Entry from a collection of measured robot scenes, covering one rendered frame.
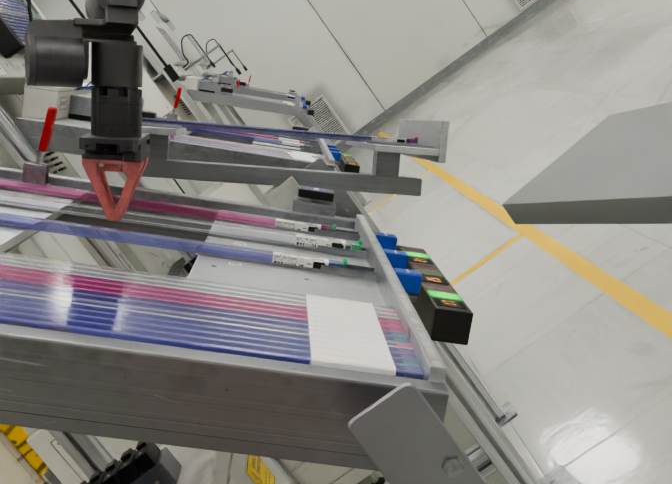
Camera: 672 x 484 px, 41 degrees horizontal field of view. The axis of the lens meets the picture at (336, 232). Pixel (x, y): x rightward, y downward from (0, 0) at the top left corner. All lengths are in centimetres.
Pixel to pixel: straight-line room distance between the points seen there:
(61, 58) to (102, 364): 50
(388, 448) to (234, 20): 818
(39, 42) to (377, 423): 63
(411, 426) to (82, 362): 21
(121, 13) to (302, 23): 765
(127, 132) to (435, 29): 780
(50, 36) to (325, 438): 60
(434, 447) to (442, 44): 827
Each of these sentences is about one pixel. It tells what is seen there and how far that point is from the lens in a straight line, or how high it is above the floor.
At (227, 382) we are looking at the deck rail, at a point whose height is 81.
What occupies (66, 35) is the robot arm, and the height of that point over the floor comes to 112.
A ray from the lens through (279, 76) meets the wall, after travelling 865.
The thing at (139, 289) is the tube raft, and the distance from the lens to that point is 75.
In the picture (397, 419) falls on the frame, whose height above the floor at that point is 74.
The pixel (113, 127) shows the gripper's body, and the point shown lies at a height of 102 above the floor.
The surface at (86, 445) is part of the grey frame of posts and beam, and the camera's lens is 140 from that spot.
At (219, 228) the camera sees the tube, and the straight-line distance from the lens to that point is 106.
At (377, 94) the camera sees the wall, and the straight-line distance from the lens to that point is 870.
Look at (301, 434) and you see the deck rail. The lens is 61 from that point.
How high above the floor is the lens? 95
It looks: 10 degrees down
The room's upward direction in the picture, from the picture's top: 36 degrees counter-clockwise
